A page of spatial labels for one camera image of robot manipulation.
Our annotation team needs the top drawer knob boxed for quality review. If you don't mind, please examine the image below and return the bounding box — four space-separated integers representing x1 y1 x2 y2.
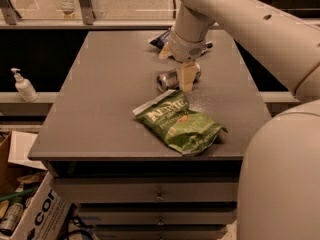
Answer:
155 191 165 202

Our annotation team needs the dark blue chip bag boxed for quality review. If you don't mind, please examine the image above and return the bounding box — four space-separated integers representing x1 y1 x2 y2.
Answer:
148 30 213 54

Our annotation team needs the middle drawer knob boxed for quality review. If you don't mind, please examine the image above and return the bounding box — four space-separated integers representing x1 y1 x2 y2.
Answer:
156 219 165 226

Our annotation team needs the white cardboard box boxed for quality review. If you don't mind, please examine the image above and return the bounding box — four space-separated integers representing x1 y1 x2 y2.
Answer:
0 174 71 240

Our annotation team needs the grey drawer cabinet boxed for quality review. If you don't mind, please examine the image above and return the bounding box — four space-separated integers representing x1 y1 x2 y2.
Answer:
30 30 270 240

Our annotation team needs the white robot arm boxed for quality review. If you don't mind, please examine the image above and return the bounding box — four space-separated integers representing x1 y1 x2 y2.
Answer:
169 0 320 240

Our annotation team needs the green stick in box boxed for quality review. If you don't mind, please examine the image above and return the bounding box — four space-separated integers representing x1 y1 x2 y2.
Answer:
0 187 38 202

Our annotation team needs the white pump dispenser bottle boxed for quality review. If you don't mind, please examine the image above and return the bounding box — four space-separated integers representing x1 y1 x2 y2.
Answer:
11 68 38 102

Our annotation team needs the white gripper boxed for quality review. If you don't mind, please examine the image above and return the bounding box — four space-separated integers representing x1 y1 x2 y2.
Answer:
159 27 206 93

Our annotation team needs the green chip bag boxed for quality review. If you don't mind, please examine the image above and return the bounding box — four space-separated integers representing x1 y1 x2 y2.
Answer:
133 89 227 156

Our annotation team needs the can in cardboard box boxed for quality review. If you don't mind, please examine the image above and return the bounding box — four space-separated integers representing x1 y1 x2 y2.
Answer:
0 197 24 236

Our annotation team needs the silver blue redbull can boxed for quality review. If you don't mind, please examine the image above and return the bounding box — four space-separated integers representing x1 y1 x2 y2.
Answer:
157 63 201 92

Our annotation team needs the drawer knob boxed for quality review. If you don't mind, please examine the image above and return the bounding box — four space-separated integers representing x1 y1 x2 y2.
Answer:
155 191 165 202
156 219 165 226

